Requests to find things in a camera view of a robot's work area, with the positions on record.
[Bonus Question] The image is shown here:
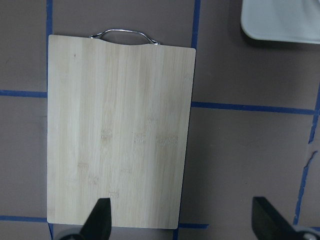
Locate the bamboo cutting board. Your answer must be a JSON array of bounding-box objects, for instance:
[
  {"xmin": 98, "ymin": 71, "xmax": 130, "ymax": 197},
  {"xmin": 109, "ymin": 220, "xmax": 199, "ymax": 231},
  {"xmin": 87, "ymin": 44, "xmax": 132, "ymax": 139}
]
[{"xmin": 47, "ymin": 35, "xmax": 196, "ymax": 229}]

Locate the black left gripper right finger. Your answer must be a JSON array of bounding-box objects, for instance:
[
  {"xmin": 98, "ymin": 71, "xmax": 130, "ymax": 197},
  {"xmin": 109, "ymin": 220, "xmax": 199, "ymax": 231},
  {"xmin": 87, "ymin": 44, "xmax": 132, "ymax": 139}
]
[{"xmin": 251, "ymin": 196, "xmax": 301, "ymax": 240}]

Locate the cream bear tray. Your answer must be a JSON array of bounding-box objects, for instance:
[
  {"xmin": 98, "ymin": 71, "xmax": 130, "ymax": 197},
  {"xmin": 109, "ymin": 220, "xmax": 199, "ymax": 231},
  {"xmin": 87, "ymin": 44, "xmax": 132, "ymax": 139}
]
[{"xmin": 240, "ymin": 0, "xmax": 320, "ymax": 44}]

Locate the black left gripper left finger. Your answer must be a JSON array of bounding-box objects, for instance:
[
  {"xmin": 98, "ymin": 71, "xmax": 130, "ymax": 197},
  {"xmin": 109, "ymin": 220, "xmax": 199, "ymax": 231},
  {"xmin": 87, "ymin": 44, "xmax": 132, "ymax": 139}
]
[{"xmin": 79, "ymin": 198, "xmax": 112, "ymax": 240}]

